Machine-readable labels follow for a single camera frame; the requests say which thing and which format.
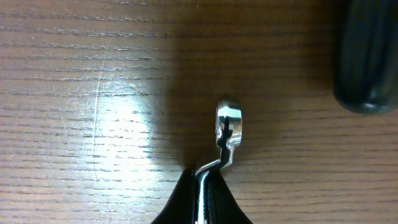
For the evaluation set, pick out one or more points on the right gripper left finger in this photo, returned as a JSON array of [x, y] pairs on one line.
[[180, 206]]

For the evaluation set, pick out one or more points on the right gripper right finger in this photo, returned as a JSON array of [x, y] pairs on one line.
[[221, 205]]

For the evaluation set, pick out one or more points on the small silver wrench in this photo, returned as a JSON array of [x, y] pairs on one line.
[[228, 136]]

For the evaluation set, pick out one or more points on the black and yellow screwdriver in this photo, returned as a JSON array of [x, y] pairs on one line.
[[365, 79]]

